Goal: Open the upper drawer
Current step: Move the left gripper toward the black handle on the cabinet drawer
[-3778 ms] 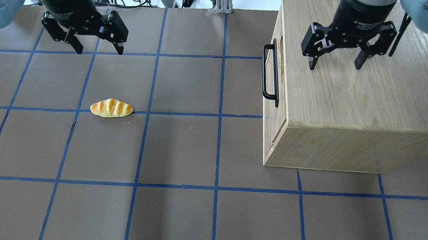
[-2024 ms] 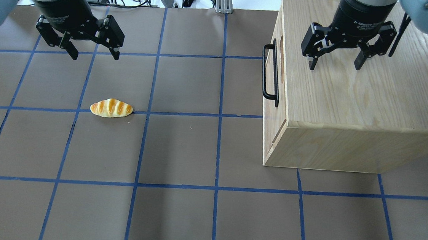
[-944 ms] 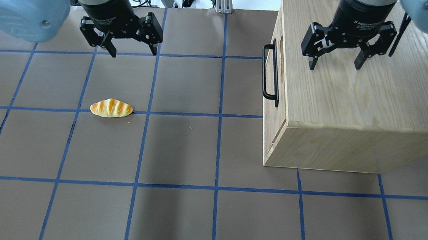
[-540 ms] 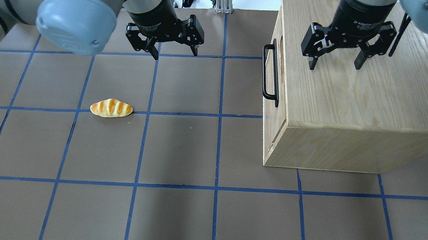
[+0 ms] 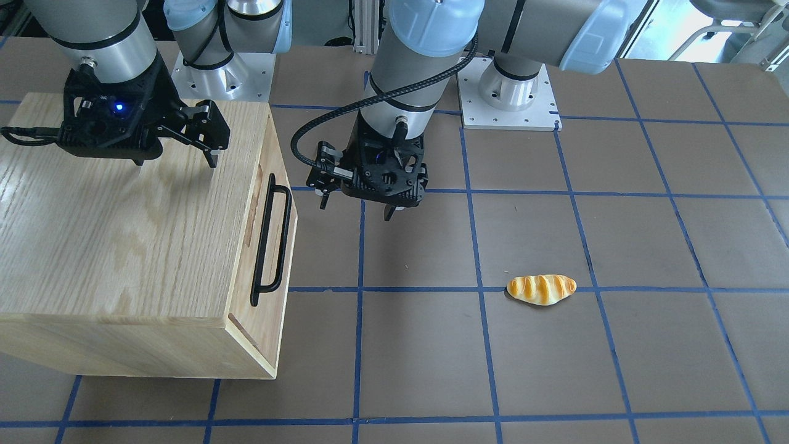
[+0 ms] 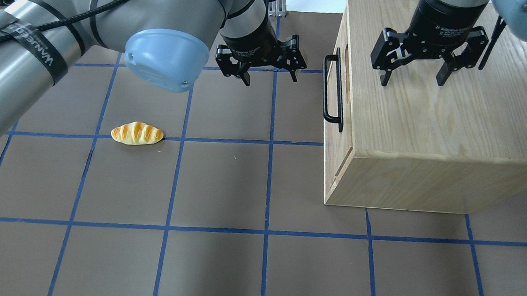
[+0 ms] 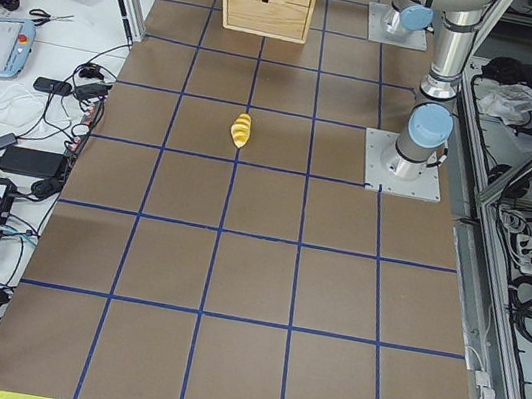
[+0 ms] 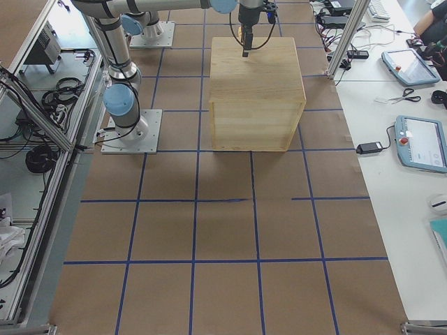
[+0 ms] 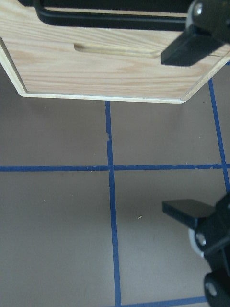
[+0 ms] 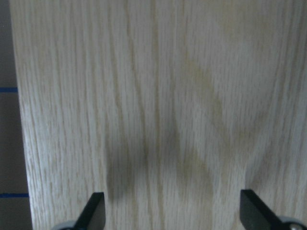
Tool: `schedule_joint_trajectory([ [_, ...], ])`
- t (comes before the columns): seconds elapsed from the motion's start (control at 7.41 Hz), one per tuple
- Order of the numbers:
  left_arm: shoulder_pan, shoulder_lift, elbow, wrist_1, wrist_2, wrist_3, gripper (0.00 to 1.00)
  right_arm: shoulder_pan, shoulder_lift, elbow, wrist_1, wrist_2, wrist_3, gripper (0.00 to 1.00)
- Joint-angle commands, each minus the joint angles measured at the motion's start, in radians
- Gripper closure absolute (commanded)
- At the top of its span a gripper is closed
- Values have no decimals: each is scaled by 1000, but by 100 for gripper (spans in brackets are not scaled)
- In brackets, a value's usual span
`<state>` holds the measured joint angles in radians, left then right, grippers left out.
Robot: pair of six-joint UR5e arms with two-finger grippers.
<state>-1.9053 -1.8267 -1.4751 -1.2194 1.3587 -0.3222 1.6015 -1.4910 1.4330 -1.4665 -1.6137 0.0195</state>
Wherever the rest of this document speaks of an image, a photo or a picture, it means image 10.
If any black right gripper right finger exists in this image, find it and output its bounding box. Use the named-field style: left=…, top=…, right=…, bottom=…
left=240, top=189, right=307, bottom=230

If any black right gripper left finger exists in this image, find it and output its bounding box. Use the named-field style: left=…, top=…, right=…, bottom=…
left=74, top=192, right=106, bottom=230

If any light wooden drawer cabinet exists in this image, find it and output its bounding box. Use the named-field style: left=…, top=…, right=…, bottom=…
left=10, top=0, right=307, bottom=230

